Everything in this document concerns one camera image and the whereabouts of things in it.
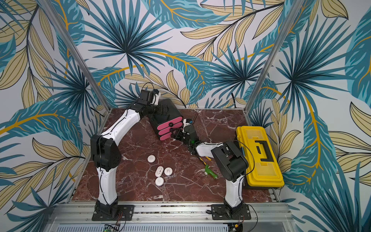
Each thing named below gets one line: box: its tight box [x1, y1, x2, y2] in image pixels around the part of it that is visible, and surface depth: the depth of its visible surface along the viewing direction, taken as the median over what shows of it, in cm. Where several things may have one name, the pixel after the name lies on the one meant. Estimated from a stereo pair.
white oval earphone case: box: [155, 165, 165, 178], surface depth 87 cm
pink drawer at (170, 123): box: [156, 116, 184, 131], surface depth 92 cm
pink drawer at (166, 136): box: [159, 132, 173, 141], surface depth 100 cm
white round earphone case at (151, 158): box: [147, 154, 157, 163], surface depth 92 cm
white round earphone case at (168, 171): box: [164, 166, 173, 176], surface depth 87 cm
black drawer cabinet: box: [148, 98, 184, 141], surface depth 95 cm
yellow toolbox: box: [236, 125, 285, 190], surface depth 78 cm
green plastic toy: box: [204, 164, 218, 180], surface depth 88 cm
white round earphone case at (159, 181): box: [155, 176, 165, 187], surface depth 84 cm
